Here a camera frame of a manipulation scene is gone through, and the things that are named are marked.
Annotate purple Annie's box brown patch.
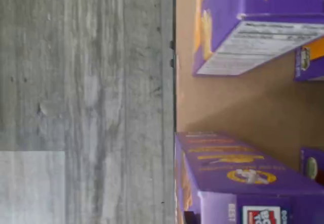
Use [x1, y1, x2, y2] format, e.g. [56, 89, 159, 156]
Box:
[175, 131, 324, 224]
[299, 146, 324, 182]

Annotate lower wooden shelf board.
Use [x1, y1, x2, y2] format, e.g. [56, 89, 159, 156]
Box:
[175, 0, 324, 224]

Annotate purple Annie's box orange patch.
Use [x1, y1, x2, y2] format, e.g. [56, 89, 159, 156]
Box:
[192, 0, 324, 77]
[293, 36, 324, 82]

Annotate black metal shelf frame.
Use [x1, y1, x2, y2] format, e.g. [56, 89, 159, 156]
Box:
[168, 0, 178, 134]

